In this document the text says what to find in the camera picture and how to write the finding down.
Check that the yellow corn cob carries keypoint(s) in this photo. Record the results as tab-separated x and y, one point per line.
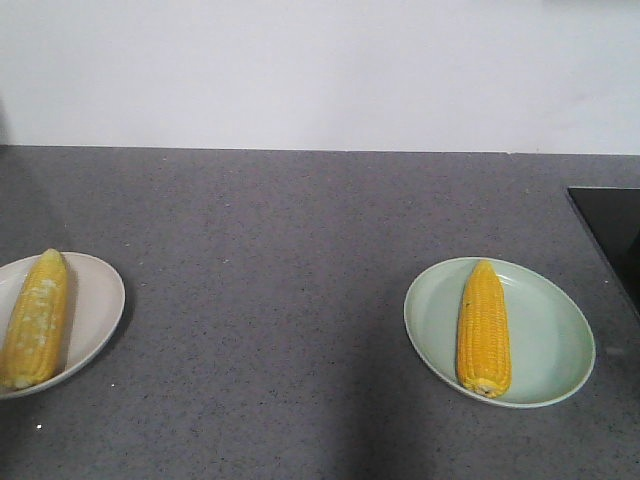
33	339
483	357

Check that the white round plate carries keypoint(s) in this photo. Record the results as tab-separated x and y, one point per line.
95	304

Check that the green round plate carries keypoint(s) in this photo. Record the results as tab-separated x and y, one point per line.
552	345

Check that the black induction cooktop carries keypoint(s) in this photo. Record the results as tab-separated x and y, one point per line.
611	214

